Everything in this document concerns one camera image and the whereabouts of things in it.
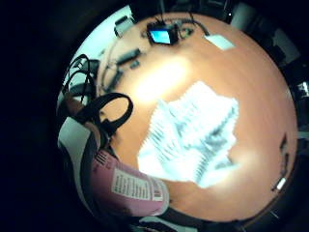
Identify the small black monitor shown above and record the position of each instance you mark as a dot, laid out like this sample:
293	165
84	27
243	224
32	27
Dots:
162	34

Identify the small black block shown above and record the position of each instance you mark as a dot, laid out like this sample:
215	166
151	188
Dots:
134	64

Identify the long black bar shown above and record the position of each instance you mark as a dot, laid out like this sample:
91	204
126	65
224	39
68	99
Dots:
113	80

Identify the small white device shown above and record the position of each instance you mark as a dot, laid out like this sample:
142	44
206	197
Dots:
280	183

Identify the white paper sheet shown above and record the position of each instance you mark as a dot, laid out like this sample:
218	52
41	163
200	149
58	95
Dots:
219	41

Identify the grey box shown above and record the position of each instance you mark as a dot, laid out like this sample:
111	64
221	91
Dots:
124	25

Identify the pink packet with white label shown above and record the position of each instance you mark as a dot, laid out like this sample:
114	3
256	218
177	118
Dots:
128	188

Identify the white crumpled cloth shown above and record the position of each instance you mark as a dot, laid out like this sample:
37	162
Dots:
193	135

